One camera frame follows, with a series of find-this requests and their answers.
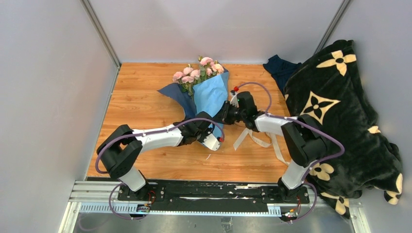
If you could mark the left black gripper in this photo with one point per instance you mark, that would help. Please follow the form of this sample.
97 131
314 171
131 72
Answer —
208 131

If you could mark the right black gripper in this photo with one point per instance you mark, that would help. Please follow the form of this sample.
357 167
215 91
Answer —
226 119

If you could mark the blue wrapping paper sheet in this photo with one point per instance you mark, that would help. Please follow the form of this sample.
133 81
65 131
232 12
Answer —
206 102

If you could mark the pink fake flower stem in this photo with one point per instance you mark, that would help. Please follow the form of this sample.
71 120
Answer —
215 69

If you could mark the cream ribbon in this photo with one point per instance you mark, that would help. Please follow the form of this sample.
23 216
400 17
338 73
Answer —
273 142

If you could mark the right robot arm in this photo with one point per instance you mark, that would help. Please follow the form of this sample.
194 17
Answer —
305 144

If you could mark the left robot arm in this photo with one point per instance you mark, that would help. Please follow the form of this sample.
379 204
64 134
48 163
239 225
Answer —
118 153

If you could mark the dark navy cloth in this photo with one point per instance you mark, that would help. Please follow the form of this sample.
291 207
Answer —
280 70

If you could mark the black patterned plush blanket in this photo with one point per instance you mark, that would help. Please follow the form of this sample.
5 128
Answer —
327 88

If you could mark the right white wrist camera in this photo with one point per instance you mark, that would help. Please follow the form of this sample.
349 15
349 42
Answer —
234 101

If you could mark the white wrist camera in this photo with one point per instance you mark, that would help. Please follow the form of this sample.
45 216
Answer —
211 142
234 101

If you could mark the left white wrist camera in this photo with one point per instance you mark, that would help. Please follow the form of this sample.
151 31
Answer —
211 142

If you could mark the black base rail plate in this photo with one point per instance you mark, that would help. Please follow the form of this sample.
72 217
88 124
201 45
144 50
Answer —
193 196

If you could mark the aluminium frame rail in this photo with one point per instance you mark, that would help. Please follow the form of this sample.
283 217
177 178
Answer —
100 205

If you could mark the right vertical frame post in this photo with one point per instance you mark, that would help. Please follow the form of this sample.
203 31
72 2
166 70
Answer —
333 24

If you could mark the vertical frame post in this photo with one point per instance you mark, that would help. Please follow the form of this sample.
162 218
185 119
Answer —
101 32
333 24

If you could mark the left vertical frame post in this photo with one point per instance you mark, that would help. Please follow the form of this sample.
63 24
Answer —
101 32

